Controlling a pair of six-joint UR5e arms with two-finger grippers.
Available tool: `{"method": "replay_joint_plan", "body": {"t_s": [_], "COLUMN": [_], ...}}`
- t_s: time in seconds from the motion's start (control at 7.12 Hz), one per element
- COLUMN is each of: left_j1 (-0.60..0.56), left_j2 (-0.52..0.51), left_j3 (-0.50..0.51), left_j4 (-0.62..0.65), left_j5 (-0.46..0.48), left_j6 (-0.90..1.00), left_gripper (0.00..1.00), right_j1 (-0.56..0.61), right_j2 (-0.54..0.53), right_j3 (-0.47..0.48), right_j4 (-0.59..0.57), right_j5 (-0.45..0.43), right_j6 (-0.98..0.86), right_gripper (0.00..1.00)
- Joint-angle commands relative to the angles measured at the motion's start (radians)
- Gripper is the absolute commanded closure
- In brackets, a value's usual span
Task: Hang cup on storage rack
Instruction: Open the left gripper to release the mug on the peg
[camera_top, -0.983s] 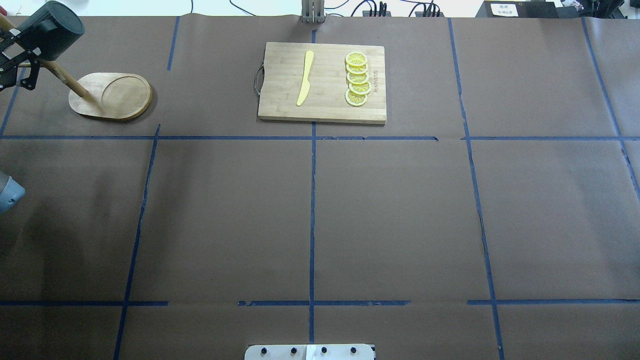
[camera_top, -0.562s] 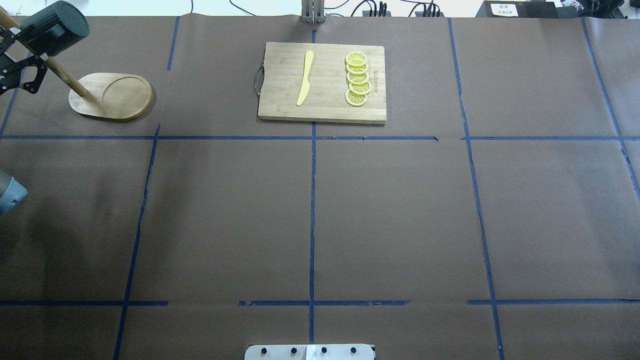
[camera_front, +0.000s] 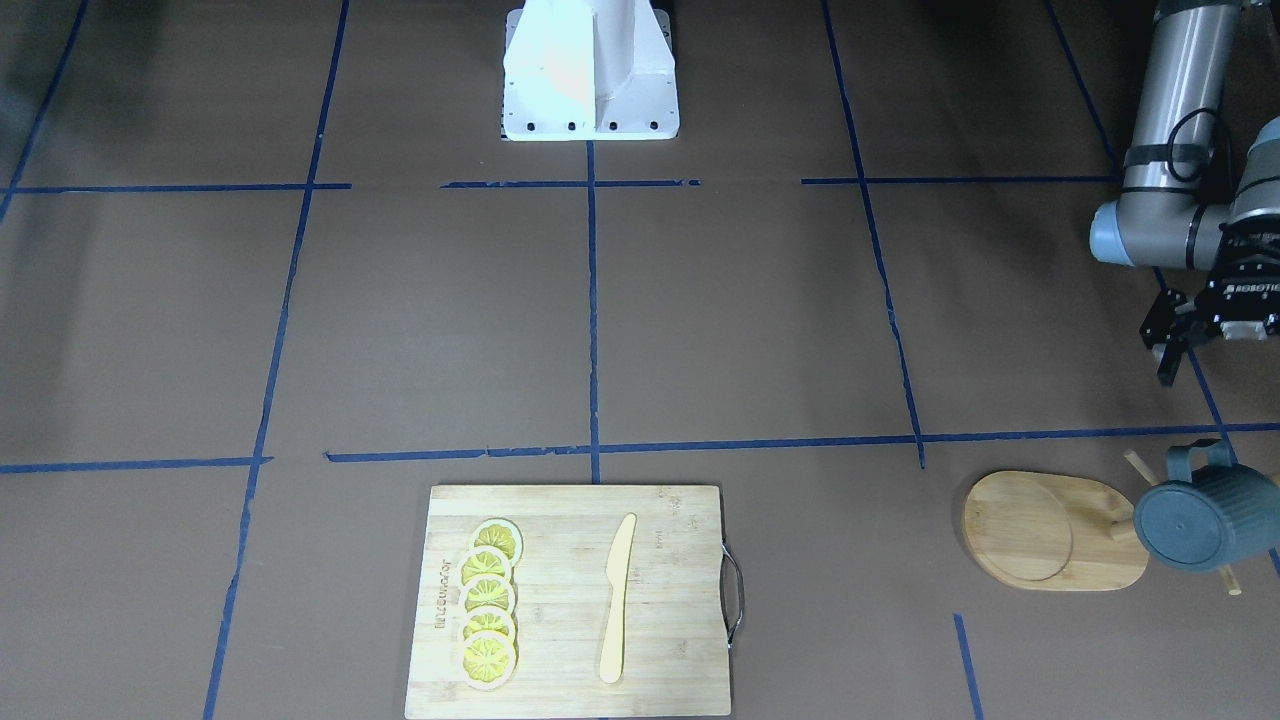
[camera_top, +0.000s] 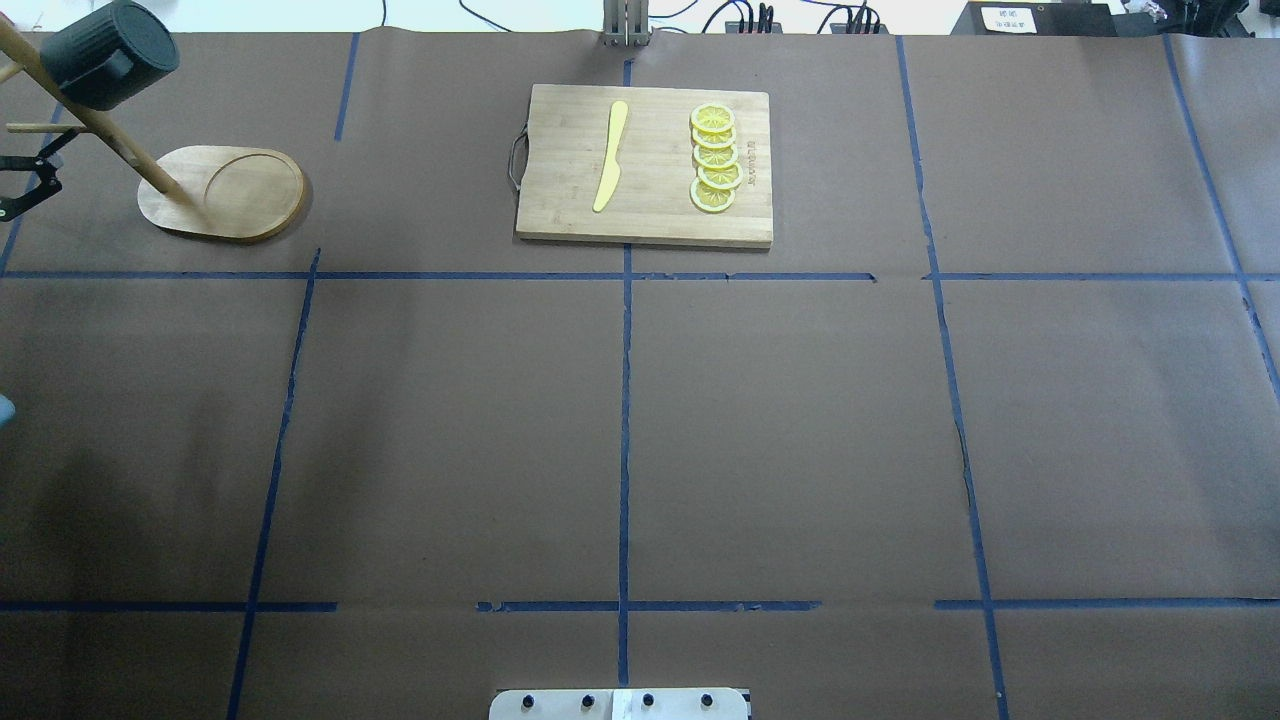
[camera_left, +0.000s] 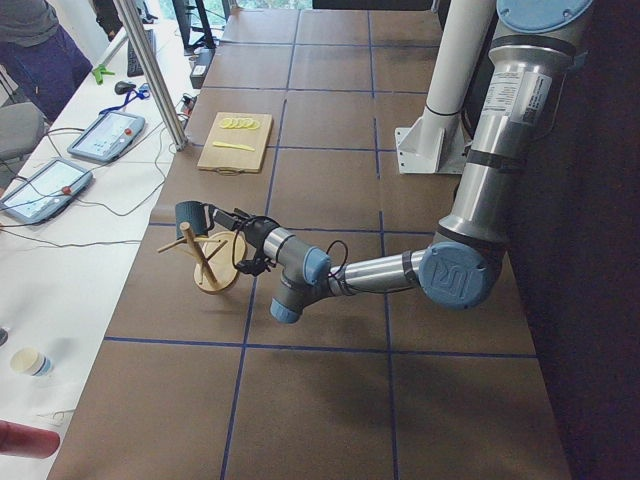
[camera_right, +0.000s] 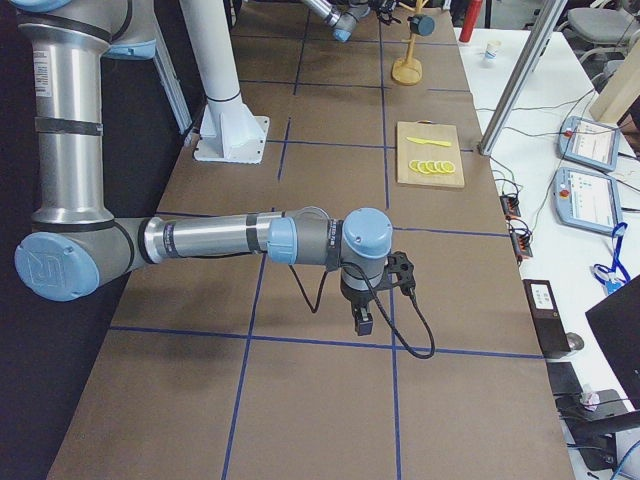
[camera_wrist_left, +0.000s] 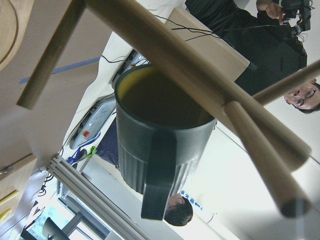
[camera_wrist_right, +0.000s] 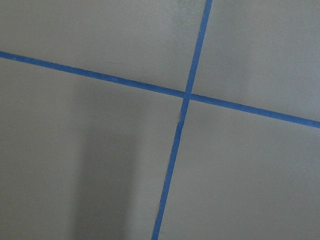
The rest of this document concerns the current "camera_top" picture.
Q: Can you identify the blue mug yellow inside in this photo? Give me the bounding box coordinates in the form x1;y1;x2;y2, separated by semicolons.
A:
38;1;180;111

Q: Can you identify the wooden cup storage rack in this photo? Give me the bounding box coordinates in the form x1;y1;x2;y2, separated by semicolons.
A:
3;18;308;243

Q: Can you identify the wooden cutting board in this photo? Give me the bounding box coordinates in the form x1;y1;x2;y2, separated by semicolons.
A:
515;85;774;251

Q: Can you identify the yellow plastic knife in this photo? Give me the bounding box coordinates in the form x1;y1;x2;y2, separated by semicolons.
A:
591;100;630;214

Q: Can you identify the lemon slice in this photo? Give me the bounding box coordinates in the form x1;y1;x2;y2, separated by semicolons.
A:
690;127;737;150
696;161;742;191
689;179;736;214
692;143;739;170
690;102;736;135

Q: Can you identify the white mounting pillar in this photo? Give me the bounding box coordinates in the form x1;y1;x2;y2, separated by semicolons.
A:
488;687;753;719

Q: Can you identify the black power strip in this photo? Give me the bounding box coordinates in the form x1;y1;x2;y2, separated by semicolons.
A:
716;1;783;35
820;3;888;35

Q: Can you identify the black box with label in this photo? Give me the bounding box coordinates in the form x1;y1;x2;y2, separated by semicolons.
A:
950;1;1117;37

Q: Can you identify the aluminium frame post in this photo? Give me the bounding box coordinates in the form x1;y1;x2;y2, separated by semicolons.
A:
602;0;653;47

